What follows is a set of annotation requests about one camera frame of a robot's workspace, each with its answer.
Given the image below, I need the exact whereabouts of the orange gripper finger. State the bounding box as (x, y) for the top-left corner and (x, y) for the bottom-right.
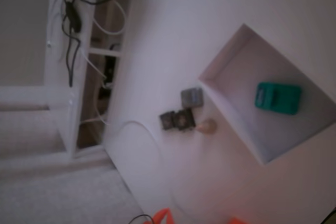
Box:
(165, 208), (176, 224)
(153, 208), (169, 224)

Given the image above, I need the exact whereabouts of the green cube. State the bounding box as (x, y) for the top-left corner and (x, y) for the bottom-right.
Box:
(254, 81), (302, 116)

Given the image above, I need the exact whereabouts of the white cardboard box bin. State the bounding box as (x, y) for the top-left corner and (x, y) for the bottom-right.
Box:
(198, 23), (336, 167)

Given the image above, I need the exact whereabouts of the black box clear lid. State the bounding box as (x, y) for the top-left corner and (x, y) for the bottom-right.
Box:
(159, 112), (175, 131)
(172, 108), (197, 133)

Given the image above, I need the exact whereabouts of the small beige bear figurine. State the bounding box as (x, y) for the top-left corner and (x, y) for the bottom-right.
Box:
(196, 118), (218, 135)

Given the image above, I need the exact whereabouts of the small silver tin case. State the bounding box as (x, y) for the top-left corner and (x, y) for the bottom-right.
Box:
(180, 87), (205, 108)

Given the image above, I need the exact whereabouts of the white shelf rack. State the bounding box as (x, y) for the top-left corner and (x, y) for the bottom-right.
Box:
(44, 0), (137, 159)

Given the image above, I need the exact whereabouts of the thin robot servo wire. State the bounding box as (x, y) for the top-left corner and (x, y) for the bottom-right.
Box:
(128, 214), (156, 224)

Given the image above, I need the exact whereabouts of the long white cable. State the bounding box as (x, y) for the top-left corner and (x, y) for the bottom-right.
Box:
(114, 120), (192, 217)

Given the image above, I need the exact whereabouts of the short white cable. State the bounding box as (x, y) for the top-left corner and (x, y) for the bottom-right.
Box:
(78, 95), (114, 126)

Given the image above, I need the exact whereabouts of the straight white cable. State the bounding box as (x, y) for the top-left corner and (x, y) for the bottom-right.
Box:
(78, 48), (108, 82)

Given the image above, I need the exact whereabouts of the looped white cable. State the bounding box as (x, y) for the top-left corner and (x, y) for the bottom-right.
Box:
(76, 0), (127, 36)

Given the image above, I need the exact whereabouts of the black cable with inline box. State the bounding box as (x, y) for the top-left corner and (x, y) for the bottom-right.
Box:
(61, 0), (82, 88)

